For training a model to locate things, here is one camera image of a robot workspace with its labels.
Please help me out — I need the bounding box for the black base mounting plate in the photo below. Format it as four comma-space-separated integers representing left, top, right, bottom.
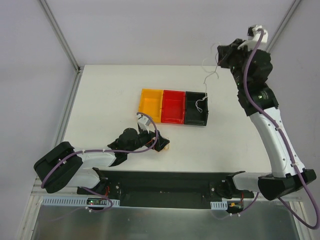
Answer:
76, 170, 261, 210

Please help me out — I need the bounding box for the red plastic bin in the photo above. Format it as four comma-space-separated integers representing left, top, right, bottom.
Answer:
161, 90, 186, 125

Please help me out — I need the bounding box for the left aluminium frame post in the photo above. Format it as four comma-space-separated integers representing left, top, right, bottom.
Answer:
37, 0, 81, 74

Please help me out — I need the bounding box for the white cable duct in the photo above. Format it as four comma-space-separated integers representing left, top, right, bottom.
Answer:
210, 200, 228, 211
42, 196, 111, 208

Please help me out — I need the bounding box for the aluminium frame post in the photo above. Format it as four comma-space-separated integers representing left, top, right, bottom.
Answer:
37, 0, 81, 74
263, 0, 303, 53

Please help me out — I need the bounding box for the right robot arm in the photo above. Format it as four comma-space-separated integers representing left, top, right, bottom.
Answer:
217, 38, 317, 201

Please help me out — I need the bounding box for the white wire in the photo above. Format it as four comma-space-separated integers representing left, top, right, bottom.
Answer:
194, 42, 222, 113

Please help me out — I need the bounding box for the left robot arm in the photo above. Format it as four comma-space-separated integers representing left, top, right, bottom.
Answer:
33, 128, 170, 195

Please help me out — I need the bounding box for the left white cable duct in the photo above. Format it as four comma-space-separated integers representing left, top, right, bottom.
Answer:
42, 196, 111, 208

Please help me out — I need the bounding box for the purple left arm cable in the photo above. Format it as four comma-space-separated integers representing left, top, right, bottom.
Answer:
40, 112, 161, 190

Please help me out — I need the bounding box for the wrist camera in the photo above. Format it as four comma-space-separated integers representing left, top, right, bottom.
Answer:
237, 25, 269, 51
136, 112, 151, 134

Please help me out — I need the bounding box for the right white cable duct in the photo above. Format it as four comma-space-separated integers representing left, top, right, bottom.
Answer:
210, 200, 228, 211

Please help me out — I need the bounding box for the yellow plastic bin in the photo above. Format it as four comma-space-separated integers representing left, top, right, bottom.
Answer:
138, 88, 164, 123

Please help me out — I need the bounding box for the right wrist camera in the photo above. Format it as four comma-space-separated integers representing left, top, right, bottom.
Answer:
237, 25, 269, 51

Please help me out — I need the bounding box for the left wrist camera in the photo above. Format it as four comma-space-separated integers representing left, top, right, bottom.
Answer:
136, 112, 151, 134

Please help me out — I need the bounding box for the black plastic bin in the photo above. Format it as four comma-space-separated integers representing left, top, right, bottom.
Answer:
184, 91, 209, 126

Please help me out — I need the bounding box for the right aluminium frame post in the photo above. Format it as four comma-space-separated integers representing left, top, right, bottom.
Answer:
263, 0, 303, 53

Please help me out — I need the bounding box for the left aluminium table rail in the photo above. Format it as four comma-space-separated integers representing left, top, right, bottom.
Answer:
16, 67, 84, 240

